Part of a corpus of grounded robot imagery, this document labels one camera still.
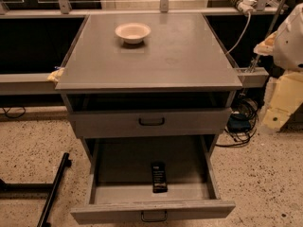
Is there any grey horizontal rail left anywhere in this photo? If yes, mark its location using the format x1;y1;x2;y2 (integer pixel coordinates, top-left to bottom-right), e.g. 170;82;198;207
0;73;57;96

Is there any black metal floor stand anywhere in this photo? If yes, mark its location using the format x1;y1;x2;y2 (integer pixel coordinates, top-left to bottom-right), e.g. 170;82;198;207
0;152;72;227

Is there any black rxbar chocolate bar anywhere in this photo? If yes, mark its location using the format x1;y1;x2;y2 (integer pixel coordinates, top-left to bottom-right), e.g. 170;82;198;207
151;162;168;193

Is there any open middle drawer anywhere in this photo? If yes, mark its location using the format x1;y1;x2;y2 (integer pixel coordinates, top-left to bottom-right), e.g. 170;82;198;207
71;136;235;224

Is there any black drawer handle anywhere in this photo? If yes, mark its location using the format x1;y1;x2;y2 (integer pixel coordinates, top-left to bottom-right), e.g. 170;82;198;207
140;211;168;223
138;117;166;127

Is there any white paper bowl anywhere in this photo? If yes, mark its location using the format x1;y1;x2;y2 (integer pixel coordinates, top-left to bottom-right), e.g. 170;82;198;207
115;23;151;44

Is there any grey metal bracket right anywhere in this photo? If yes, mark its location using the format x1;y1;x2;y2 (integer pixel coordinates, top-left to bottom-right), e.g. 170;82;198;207
235;67;269;89

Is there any grey drawer cabinet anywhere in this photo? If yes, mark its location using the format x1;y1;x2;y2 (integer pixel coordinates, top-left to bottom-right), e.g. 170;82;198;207
56;13;242;155

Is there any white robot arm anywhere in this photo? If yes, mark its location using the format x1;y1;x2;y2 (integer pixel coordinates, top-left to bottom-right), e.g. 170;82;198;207
254;4;303;131

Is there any black floor cable left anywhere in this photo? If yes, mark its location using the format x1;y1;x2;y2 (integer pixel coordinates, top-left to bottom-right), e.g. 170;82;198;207
1;106;27;119

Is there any thin metal pole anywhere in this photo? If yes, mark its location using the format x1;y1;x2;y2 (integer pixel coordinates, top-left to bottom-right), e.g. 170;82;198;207
246;0;294;74

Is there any black top drawer handle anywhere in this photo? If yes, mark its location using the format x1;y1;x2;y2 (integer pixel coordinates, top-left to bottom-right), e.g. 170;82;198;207
138;117;166;127

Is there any white power strip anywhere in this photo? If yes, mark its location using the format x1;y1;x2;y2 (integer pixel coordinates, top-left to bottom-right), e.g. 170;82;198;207
229;0;256;14

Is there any yellow tape piece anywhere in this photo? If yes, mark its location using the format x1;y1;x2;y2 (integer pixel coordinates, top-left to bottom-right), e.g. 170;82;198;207
47;67;64;83

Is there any black cable bundle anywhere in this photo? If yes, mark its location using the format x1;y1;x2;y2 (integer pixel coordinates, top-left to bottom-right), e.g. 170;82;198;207
215;97;259;148

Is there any black middle drawer handle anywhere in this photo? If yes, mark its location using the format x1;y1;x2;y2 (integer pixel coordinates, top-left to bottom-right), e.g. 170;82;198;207
140;211;168;223

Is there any white power cable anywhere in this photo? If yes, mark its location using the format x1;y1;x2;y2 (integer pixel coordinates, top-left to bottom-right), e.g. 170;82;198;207
224;10;252;57

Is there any closed top drawer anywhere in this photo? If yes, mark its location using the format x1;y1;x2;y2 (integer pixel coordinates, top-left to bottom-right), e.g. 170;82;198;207
68;108;231;138

